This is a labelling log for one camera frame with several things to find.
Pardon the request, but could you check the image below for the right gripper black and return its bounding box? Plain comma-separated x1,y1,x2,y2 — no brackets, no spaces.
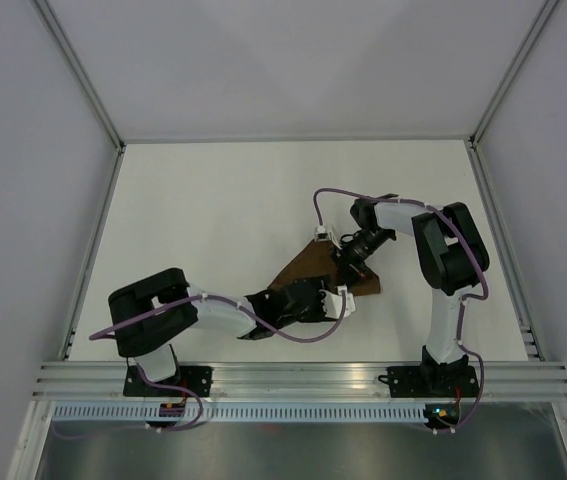
329,227,393,289

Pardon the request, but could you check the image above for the brown cloth napkin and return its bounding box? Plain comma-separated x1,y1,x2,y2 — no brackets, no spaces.
268,240,381,297

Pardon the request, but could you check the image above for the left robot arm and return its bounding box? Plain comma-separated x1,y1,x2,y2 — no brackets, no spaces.
101,268,347,396

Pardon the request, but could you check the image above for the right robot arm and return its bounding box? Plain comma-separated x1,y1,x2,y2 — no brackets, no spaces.
331,194,490,398

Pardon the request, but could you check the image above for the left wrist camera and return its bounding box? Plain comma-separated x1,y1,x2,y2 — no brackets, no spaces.
321,285,356,320

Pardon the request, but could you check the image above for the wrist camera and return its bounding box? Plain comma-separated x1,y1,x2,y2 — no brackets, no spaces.
321,285,356,320
313,225,340,248

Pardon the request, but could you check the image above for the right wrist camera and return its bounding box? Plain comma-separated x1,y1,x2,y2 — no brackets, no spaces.
313,225,340,248

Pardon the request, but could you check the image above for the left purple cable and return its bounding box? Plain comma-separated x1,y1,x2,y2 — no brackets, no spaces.
52,292,349,441

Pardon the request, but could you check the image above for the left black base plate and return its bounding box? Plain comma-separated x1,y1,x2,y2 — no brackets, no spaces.
123,365,213,398

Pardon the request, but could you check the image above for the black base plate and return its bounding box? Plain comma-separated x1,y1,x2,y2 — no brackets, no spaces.
123,365,213,398
377,363,479,399

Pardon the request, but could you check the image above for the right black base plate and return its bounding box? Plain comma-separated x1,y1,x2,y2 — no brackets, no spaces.
377,363,479,399

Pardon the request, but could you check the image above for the right side aluminium rail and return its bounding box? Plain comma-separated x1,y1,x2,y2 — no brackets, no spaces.
465,139,546,362

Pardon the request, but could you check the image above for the aluminium front rail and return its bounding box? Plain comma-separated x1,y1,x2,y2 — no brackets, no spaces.
31,361,567,402

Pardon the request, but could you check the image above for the white slotted cable duct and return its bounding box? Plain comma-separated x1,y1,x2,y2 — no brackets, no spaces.
53,401,426,423

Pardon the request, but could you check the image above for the right aluminium frame post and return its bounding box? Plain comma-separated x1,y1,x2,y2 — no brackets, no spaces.
466,0,562,150

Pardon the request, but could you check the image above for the aluminium frame post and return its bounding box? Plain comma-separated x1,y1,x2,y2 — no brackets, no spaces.
466,0,562,150
30,0,125,153

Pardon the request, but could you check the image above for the left aluminium frame post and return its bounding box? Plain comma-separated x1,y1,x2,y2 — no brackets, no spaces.
30,0,125,153

